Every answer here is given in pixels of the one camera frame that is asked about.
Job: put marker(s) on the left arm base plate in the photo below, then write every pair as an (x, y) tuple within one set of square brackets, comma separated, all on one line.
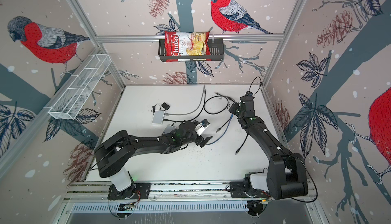
[(129, 191)]

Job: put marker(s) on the black adapter with cord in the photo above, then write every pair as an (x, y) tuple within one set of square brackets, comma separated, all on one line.
[(160, 107)]

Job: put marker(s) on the red cassava chips bag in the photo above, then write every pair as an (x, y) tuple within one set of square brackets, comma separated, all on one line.
[(179, 44)]

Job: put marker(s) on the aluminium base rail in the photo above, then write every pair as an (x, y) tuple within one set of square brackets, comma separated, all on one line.
[(164, 191)]

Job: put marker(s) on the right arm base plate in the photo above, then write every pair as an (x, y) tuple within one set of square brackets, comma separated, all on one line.
[(250, 189)]

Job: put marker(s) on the black wire wall basket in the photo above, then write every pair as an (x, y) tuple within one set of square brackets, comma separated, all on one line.
[(216, 48)]

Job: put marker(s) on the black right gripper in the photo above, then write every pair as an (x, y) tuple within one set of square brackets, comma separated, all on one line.
[(234, 106)]

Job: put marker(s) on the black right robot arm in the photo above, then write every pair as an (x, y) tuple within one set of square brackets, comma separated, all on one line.
[(286, 174)]

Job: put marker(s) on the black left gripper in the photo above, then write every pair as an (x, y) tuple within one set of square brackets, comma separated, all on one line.
[(200, 141)]

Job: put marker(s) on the white mesh wall shelf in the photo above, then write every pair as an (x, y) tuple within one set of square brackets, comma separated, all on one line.
[(82, 83)]

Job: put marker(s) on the black cable gold green plug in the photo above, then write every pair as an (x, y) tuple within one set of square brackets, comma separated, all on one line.
[(216, 111)]

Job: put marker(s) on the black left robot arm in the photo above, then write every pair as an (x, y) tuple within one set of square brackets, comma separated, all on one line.
[(112, 155)]

